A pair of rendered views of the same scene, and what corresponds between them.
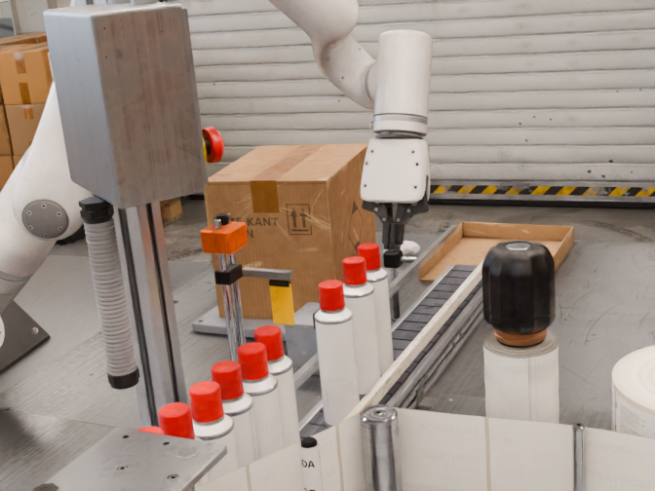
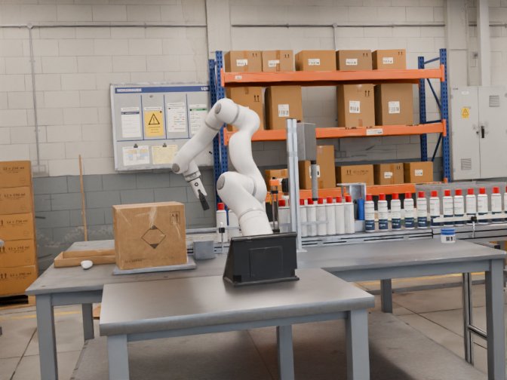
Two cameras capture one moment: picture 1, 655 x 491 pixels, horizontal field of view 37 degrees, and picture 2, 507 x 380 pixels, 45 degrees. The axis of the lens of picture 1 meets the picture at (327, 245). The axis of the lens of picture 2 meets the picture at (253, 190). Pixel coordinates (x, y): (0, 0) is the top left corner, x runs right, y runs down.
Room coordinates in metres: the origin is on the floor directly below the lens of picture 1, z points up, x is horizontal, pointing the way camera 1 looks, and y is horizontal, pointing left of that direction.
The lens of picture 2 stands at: (3.05, 2.65, 1.31)
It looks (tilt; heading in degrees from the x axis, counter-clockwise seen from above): 3 degrees down; 235
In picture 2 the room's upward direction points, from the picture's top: 3 degrees counter-clockwise
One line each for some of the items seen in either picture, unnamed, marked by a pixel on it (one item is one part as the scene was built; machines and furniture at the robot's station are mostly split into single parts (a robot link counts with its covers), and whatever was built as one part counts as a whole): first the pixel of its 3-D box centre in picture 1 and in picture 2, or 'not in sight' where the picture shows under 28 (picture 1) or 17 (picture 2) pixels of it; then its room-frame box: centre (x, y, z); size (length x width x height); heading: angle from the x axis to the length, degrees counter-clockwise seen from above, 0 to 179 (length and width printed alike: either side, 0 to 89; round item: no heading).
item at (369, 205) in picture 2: not in sight; (369, 212); (0.64, 0.29, 0.98); 0.05 x 0.05 x 0.20
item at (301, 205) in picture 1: (296, 227); (149, 234); (1.84, 0.06, 0.99); 0.30 x 0.24 x 0.27; 162
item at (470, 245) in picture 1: (499, 252); (89, 257); (1.98, -0.37, 0.85); 0.30 x 0.26 x 0.04; 154
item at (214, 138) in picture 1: (207, 145); not in sight; (1.01, 0.12, 1.33); 0.04 x 0.03 x 0.04; 29
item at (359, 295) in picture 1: (359, 325); (233, 222); (1.31, -0.04, 0.98); 0.05 x 0.05 x 0.20
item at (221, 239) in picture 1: (257, 340); (274, 208); (1.14, 0.10, 1.05); 0.10 x 0.04 x 0.33; 64
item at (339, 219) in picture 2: not in sight; (339, 215); (0.79, 0.21, 0.98); 0.05 x 0.05 x 0.20
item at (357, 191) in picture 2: not in sight; (352, 207); (0.66, 0.18, 1.01); 0.14 x 0.13 x 0.26; 154
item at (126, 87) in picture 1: (126, 98); (301, 142); (1.02, 0.20, 1.38); 0.17 x 0.10 x 0.19; 29
